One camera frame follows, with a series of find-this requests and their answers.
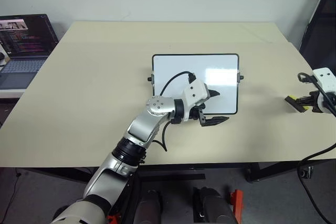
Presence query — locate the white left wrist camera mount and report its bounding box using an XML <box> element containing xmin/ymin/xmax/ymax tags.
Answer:
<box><xmin>182</xmin><ymin>78</ymin><xmax>209</xmax><ymax>122</ymax></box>

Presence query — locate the dark rounded shape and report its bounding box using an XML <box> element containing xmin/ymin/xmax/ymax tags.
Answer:
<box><xmin>192</xmin><ymin>186</ymin><xmax>235</xmax><ymax>224</ymax></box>
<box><xmin>134</xmin><ymin>189</ymin><xmax>163</xmax><ymax>224</ymax></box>

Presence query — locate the white side desk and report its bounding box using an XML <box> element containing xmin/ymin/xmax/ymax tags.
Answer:
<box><xmin>0</xmin><ymin>87</ymin><xmax>27</xmax><ymax>99</ymax></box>

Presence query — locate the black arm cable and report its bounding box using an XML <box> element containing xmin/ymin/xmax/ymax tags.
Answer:
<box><xmin>297</xmin><ymin>72</ymin><xmax>336</xmax><ymax>224</ymax></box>
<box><xmin>152</xmin><ymin>71</ymin><xmax>197</xmax><ymax>153</ymax></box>

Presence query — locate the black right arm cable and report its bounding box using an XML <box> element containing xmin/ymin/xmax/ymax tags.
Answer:
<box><xmin>297</xmin><ymin>72</ymin><xmax>336</xmax><ymax>224</ymax></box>

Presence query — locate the black caster wheel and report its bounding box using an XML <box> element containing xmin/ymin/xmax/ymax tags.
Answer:
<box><xmin>301</xmin><ymin>167</ymin><xmax>315</xmax><ymax>179</ymax></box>

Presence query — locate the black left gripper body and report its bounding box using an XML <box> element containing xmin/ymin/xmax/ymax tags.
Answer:
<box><xmin>188</xmin><ymin>88</ymin><xmax>211</xmax><ymax>126</ymax></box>

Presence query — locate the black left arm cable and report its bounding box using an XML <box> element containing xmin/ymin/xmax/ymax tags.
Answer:
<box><xmin>152</xmin><ymin>71</ymin><xmax>197</xmax><ymax>153</ymax></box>

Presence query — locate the yellow and black eraser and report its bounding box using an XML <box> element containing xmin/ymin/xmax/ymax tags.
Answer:
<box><xmin>284</xmin><ymin>94</ymin><xmax>310</xmax><ymax>114</ymax></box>

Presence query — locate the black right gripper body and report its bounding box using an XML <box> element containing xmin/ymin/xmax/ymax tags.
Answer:
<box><xmin>309</xmin><ymin>91</ymin><xmax>320</xmax><ymax>110</ymax></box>

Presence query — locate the black table frame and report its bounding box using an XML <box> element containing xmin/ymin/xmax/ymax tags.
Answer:
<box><xmin>26</xmin><ymin>159</ymin><xmax>336</xmax><ymax>183</ymax></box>

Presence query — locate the small black-framed whiteboard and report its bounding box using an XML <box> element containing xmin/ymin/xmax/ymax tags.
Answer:
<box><xmin>146</xmin><ymin>53</ymin><xmax>245</xmax><ymax>115</ymax></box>

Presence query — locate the black flat bar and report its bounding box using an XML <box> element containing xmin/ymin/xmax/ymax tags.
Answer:
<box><xmin>138</xmin><ymin>173</ymin><xmax>206</xmax><ymax>182</ymax></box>

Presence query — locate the open blue laptop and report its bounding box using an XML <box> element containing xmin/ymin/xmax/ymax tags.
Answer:
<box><xmin>0</xmin><ymin>14</ymin><xmax>59</xmax><ymax>91</ymax></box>

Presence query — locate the tall red plastic clamp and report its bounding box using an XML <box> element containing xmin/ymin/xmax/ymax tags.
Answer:
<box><xmin>229</xmin><ymin>189</ymin><xmax>244</xmax><ymax>224</ymax></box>

